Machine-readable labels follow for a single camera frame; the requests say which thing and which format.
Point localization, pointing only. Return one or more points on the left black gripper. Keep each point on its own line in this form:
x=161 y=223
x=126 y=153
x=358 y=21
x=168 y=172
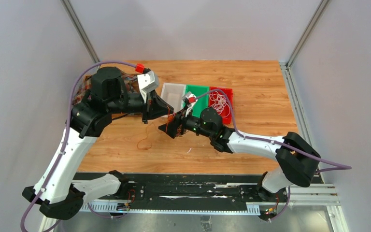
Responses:
x=155 y=107

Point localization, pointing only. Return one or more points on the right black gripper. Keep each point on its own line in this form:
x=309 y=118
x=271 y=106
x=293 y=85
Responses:
x=172 y=129

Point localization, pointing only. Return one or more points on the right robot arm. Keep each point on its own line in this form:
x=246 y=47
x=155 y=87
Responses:
x=297 y=160

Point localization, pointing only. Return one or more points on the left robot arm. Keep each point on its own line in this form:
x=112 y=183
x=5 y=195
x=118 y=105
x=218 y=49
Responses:
x=55 y=193

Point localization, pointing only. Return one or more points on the white plastic bin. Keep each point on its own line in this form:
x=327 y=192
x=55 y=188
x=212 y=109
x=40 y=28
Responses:
x=172 y=94

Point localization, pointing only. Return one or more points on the wooden tray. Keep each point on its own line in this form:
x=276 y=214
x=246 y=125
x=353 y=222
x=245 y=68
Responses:
x=131 y=96

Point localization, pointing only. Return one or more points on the plaid flannel shirt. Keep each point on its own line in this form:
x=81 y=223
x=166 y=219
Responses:
x=83 y=93

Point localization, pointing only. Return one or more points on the green plastic bin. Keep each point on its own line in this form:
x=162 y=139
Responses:
x=202 y=102

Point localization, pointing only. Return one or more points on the red plastic bin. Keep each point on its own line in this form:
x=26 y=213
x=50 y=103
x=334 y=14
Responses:
x=218 y=101

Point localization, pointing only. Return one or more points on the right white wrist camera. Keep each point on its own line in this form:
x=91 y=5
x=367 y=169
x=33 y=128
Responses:
x=189 y=100

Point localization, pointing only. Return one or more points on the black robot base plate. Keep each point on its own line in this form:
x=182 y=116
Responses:
x=194 y=192

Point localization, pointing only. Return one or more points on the aluminium frame rail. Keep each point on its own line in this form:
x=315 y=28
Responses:
x=314 y=195

